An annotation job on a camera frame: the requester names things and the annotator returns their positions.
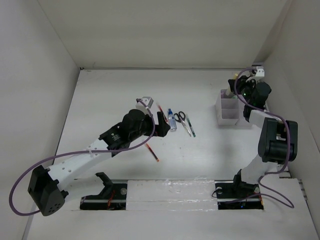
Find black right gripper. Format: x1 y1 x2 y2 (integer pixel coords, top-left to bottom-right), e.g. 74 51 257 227
227 75 256 105

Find yellow highlighter marker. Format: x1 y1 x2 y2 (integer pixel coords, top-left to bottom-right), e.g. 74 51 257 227
224 73 238 99

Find orange red pen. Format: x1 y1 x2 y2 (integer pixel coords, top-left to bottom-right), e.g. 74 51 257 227
144 143 160 162

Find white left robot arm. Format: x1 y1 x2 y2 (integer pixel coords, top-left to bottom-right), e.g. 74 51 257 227
27 109 170 217

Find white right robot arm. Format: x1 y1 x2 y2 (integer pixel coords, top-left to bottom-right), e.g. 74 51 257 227
216 70 298 197

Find red pen with white cap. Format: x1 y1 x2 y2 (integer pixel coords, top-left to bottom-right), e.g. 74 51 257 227
156 102 169 123

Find blue spray bottle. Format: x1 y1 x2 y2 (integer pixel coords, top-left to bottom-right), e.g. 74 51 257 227
168 108 177 132

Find green pen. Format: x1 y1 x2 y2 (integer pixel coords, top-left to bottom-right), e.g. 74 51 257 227
186 115 196 138

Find white compartment organizer box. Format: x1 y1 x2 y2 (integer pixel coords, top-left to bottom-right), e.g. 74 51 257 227
215 89 252 128

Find black handled scissors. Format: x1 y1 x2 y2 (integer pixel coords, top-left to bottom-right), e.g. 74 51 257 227
174 111 191 136

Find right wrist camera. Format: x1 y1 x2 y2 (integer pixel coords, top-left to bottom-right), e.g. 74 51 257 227
250 65 265 79

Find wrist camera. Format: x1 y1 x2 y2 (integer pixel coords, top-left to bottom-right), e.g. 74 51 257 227
135 96 154 114
250 65 265 79

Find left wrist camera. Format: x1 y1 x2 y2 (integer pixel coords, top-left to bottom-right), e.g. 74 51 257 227
135 96 154 114

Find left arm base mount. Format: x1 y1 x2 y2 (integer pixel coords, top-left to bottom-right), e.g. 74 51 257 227
79 172 128 211

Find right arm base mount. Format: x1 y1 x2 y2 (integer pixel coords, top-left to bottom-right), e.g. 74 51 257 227
211 174 264 210

